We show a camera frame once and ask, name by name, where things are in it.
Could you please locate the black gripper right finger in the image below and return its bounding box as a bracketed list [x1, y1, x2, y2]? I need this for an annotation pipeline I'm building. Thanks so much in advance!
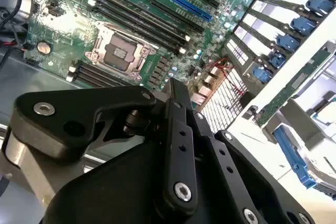
[181, 82, 316, 224]

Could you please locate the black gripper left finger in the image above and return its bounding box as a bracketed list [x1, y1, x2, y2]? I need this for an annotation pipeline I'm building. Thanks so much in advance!
[15, 78, 199, 216]

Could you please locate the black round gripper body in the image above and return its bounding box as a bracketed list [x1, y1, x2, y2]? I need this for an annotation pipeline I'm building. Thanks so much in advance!
[39, 138, 238, 224]

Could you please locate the green GPU black shroud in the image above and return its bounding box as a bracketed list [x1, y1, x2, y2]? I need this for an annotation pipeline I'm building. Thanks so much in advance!
[255, 49, 336, 128]

